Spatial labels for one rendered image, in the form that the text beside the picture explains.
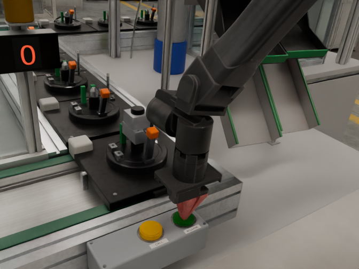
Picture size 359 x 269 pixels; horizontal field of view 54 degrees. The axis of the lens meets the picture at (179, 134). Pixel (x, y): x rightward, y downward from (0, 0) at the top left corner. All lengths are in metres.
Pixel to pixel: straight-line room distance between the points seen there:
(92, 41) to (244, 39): 1.53
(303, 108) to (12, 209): 0.77
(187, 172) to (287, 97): 0.53
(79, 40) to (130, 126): 1.23
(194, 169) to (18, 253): 0.31
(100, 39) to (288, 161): 1.25
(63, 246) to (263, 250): 0.41
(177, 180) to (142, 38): 1.57
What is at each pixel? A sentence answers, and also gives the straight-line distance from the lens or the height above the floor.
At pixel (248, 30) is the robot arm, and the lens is 0.48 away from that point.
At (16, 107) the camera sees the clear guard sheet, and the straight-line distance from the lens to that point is 0.83.
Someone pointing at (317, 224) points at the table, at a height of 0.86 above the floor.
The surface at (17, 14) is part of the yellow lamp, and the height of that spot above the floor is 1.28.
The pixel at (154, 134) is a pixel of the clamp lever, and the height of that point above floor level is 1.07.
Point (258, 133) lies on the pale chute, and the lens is 0.90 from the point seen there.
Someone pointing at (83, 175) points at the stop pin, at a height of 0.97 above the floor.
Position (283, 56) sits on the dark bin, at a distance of 0.84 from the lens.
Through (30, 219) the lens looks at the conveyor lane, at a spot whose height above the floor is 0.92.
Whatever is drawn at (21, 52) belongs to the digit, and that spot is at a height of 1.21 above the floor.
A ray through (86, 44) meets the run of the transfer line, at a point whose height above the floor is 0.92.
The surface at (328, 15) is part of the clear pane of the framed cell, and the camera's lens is 2.18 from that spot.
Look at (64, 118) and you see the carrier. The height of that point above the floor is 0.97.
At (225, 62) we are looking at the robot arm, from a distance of 0.49.
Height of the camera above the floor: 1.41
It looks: 28 degrees down
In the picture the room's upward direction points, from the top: 5 degrees clockwise
